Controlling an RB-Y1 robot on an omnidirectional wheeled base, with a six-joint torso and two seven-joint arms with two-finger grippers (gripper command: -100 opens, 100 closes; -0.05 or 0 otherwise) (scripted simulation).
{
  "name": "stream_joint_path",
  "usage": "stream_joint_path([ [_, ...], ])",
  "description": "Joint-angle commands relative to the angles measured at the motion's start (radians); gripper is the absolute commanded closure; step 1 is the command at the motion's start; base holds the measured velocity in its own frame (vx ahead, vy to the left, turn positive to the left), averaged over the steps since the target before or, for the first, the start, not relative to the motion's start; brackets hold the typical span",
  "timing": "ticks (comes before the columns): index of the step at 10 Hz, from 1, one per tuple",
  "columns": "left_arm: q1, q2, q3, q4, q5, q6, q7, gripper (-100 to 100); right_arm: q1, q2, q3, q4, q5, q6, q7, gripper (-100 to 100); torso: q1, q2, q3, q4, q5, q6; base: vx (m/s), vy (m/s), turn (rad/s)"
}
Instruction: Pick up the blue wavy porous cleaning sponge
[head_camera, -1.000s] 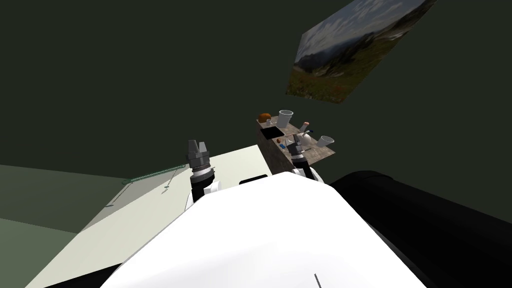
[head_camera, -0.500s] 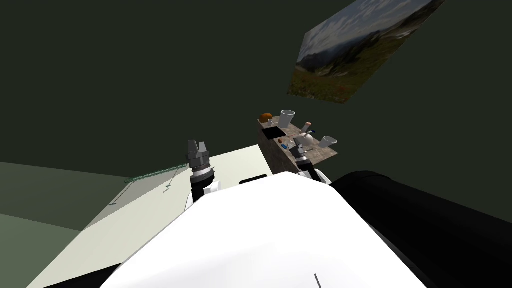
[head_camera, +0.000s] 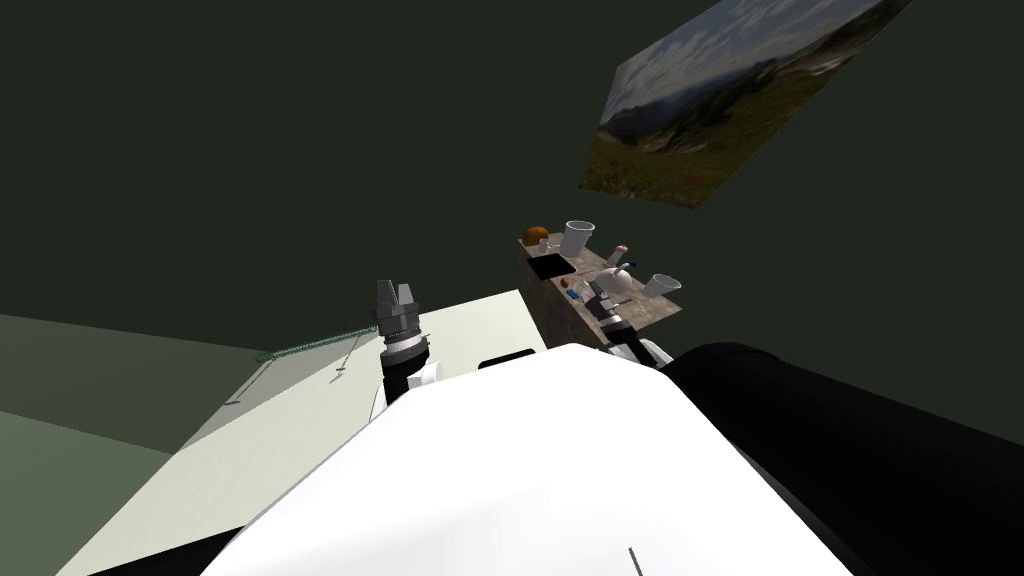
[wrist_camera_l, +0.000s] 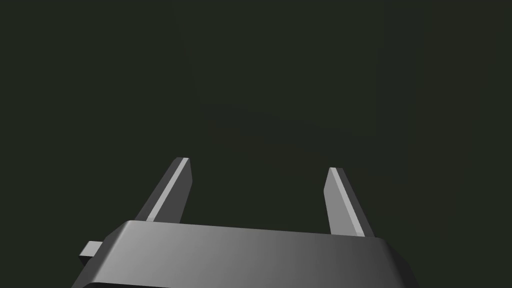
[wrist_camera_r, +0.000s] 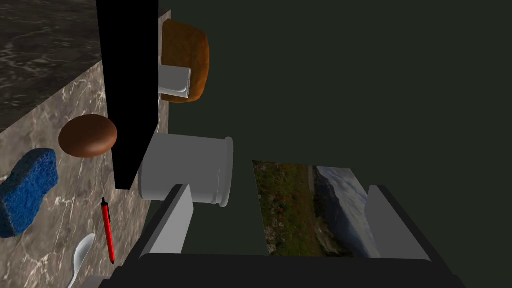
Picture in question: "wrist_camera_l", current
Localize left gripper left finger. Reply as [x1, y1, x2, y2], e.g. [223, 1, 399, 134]
[134, 157, 193, 224]

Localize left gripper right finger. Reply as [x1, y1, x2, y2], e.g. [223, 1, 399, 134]
[323, 167, 375, 238]

